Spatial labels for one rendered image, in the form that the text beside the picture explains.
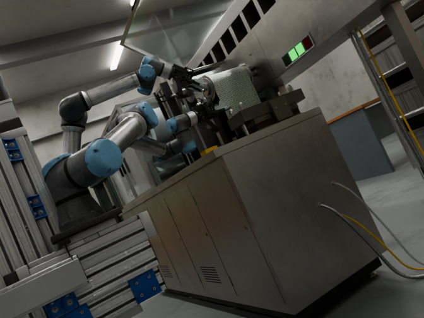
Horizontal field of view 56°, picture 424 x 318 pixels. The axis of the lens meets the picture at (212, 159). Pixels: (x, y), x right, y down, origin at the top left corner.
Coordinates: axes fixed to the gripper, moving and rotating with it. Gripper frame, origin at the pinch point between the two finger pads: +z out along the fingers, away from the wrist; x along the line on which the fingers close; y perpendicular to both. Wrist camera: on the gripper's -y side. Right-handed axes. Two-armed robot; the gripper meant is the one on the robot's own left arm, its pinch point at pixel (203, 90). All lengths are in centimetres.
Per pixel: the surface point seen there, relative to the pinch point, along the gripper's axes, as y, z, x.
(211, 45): 51, 6, 32
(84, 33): 267, -107, 455
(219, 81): 6.1, 6.1, -4.4
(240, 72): 16.4, 16.7, -4.3
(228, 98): -1.4, 13.6, -4.4
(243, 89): 7.5, 20.5, -4.4
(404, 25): 19, 55, -81
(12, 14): 206, -197, 378
